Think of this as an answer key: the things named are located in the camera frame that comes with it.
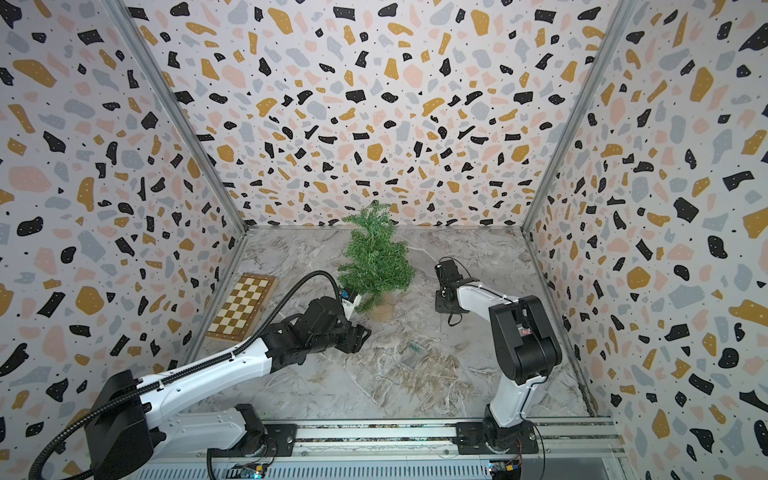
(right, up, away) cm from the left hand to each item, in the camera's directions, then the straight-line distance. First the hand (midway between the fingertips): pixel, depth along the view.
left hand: (366, 328), depth 79 cm
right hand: (+25, +3, +20) cm, 32 cm away
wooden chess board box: (-41, +3, +16) cm, 44 cm away
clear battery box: (+13, -11, +9) cm, 19 cm away
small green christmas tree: (+3, +17, -3) cm, 17 cm away
